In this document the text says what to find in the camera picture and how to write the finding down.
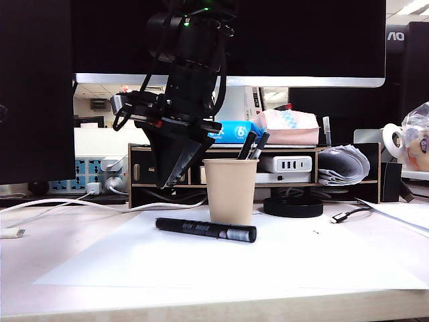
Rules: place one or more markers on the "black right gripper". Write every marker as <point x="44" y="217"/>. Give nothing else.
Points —
<point x="161" y="112"/>

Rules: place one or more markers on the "black marker with barcode label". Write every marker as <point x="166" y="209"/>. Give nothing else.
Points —
<point x="201" y="228"/>

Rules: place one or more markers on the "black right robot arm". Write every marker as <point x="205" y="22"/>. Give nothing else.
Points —
<point x="194" y="50"/>

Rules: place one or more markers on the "beige paper cup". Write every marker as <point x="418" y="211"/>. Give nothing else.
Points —
<point x="231" y="194"/>

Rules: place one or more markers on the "black marker with grey cap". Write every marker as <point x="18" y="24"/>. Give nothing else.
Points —
<point x="259" y="147"/>

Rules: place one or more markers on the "handwritten note paper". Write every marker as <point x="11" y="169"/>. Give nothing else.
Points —
<point x="409" y="214"/>

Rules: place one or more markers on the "blue wet wipes pack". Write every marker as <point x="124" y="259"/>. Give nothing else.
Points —
<point x="234" y="132"/>

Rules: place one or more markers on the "white charger plug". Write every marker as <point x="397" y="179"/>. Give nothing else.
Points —
<point x="110" y="163"/>

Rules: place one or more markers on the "white round power plug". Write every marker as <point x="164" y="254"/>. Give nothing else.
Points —
<point x="114" y="184"/>

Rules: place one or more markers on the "silver monitor stand column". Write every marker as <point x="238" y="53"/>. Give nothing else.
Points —
<point x="236" y="104"/>

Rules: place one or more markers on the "small white USB charger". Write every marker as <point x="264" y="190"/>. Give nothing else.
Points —
<point x="93" y="188"/>

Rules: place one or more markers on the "blue and white power strip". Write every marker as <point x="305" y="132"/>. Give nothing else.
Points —
<point x="83" y="166"/>

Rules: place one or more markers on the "flat white box Apple logo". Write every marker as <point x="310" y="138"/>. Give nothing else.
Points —
<point x="268" y="178"/>

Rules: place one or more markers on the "white paper sheet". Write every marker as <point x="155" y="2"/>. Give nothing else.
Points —
<point x="201" y="265"/>

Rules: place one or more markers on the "white USB hub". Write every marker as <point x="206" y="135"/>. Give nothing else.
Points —
<point x="291" y="164"/>

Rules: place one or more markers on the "pink tissue pack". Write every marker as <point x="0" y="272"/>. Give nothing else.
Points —
<point x="295" y="135"/>

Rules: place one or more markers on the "black round lid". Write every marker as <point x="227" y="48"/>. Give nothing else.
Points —
<point x="291" y="209"/>

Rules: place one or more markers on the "dark black monitor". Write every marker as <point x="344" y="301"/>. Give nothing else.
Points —
<point x="33" y="100"/>

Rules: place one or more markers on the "folded stack of papers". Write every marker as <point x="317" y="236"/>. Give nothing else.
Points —
<point x="342" y="164"/>

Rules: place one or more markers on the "large monitor with silver bezel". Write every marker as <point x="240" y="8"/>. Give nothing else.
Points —
<point x="301" y="33"/>

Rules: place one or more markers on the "black background monitor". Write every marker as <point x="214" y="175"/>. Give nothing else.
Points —
<point x="352" y="107"/>

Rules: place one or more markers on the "silver metal stand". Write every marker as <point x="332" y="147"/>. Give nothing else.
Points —
<point x="367" y="137"/>

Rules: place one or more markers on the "black wooden desk organizer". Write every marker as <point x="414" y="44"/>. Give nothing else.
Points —
<point x="371" y="191"/>

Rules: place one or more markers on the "clear plastic bag of bread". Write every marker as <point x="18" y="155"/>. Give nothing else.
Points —
<point x="415" y="147"/>

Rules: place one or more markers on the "white shelf board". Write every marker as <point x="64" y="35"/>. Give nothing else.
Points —
<point x="415" y="174"/>

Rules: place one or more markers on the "black AOC monitor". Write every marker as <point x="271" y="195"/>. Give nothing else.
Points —
<point x="415" y="67"/>

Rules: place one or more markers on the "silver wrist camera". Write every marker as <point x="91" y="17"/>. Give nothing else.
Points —
<point x="117" y="102"/>

